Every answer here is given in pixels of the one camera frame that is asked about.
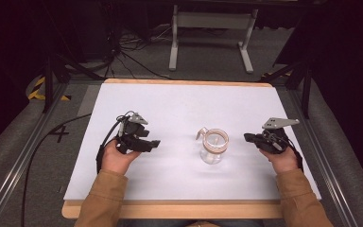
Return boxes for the black floor cables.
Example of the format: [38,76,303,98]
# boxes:
[105,23,175,80]

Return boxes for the black metal stand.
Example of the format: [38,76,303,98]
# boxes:
[42,52,106,114]
[258,59,314,120]

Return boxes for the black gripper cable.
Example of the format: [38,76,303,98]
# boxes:
[95,111,137,175]
[285,137,304,173]

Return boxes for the person's left hand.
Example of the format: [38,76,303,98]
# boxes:
[101,138,142,176]

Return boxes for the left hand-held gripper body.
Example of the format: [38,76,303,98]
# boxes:
[115,112,151,155]

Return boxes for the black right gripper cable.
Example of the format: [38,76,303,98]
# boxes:
[285,137,304,173]

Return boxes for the long black floor cable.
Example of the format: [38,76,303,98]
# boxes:
[20,113,93,227]

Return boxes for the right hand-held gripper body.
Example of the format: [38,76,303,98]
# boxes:
[254,117,301,155]

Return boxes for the person's right hand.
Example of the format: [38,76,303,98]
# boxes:
[259,146,300,175]

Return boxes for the white table sheet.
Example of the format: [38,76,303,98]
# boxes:
[63,82,322,201]

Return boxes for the aluminium rail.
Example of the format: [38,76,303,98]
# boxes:
[287,88,361,227]
[0,82,71,227]

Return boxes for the yellow black floor tape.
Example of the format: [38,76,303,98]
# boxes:
[27,76,72,102]

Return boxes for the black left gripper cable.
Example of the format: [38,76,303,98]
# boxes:
[95,111,137,175]

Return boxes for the white metal table frame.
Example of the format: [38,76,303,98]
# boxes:
[168,4,260,75]

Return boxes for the clear glass jar with lid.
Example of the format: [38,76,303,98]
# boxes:
[195,127,230,166]

